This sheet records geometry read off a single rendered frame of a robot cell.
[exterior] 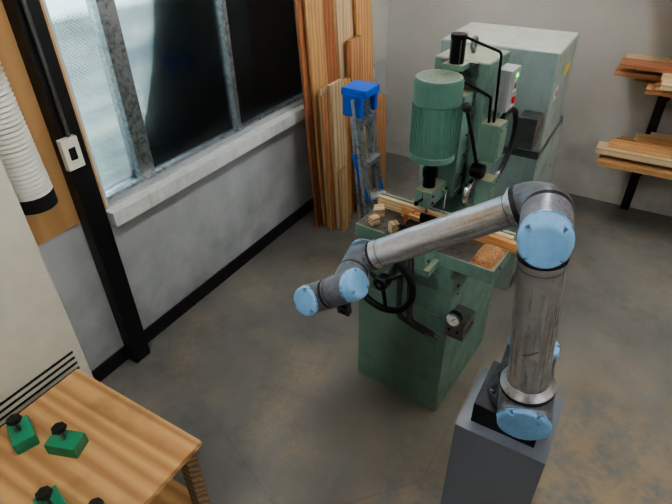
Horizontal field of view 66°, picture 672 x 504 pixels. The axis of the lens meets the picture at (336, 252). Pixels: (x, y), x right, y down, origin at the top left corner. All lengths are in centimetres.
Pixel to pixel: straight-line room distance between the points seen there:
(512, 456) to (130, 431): 129
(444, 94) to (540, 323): 88
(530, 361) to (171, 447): 119
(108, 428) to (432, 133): 154
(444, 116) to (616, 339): 181
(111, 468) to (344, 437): 104
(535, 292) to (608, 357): 187
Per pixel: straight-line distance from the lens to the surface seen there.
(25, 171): 216
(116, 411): 211
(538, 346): 142
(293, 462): 246
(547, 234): 119
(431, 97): 189
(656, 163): 390
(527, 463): 192
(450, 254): 203
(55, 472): 203
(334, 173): 359
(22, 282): 214
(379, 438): 252
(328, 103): 342
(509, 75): 216
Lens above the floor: 206
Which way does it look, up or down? 35 degrees down
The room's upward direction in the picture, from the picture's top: 1 degrees counter-clockwise
